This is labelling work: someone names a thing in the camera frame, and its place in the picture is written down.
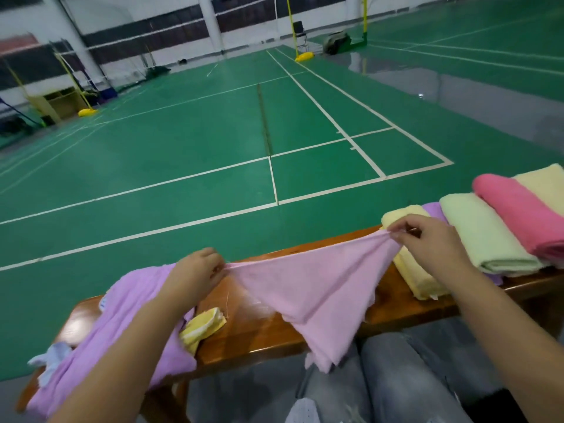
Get person's left forearm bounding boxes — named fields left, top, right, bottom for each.
left=48, top=299, right=190, bottom=423

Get white blue towel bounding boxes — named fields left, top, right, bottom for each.
left=26, top=341, right=73, bottom=390

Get person's right hand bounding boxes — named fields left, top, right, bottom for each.
left=387, top=214, right=475, bottom=289

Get hot pink towel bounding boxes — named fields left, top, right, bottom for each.
left=471, top=173, right=564, bottom=268

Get red wall banner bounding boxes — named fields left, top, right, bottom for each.
left=0, top=33, right=41, bottom=56

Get pale yellow towel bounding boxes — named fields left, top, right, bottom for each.
left=513, top=163, right=564, bottom=219
left=380, top=204, right=452, bottom=301

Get black sports bag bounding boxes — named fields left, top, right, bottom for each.
left=323, top=31, right=354, bottom=55

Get purple towel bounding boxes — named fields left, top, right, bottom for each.
left=26, top=264, right=199, bottom=418
left=422, top=202, right=505, bottom=287

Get yellow white striped cloth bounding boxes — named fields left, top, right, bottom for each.
left=180, top=306, right=229, bottom=355

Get person's grey trousers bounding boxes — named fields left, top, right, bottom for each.
left=286, top=330, right=508, bottom=423

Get yellow wooden stand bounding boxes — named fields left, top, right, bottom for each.
left=31, top=86, right=88, bottom=122

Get dark folding chair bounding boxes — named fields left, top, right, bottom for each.
left=293, top=21, right=310, bottom=51

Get brown wooden bench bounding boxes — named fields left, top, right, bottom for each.
left=16, top=224, right=564, bottom=423

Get light pink towel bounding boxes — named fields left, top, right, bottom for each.
left=224, top=228, right=403, bottom=374

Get person's right forearm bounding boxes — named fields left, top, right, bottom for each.
left=445, top=270, right=564, bottom=423

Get badminton net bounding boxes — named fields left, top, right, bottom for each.
left=83, top=0, right=287, bottom=53

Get person's left hand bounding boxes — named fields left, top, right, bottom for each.
left=157, top=247, right=229, bottom=315

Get light green striped towel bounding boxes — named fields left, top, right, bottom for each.
left=439, top=192, right=548, bottom=278

